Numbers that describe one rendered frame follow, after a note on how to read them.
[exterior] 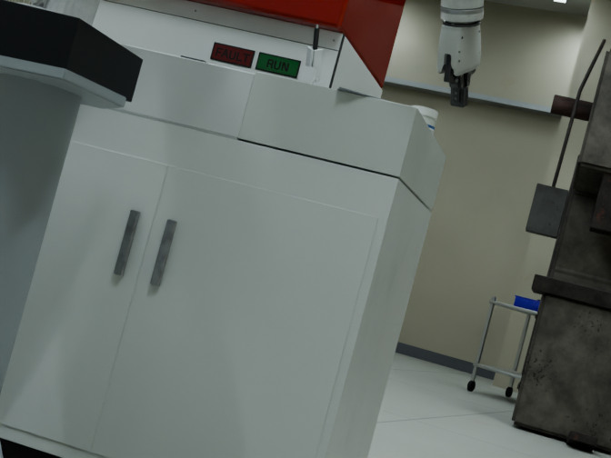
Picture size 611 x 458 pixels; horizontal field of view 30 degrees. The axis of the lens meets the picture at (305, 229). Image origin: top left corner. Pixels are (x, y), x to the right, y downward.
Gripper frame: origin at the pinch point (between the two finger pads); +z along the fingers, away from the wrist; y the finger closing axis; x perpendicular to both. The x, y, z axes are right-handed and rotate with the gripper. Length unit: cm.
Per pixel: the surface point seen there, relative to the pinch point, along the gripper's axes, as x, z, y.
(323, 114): -22.3, 3.2, 16.6
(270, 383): -17, 53, 42
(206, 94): -46, 0, 26
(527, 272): -345, 405, -749
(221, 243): -34, 28, 36
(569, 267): -172, 248, -454
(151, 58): -59, -6, 28
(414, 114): -5.4, 2.5, 8.6
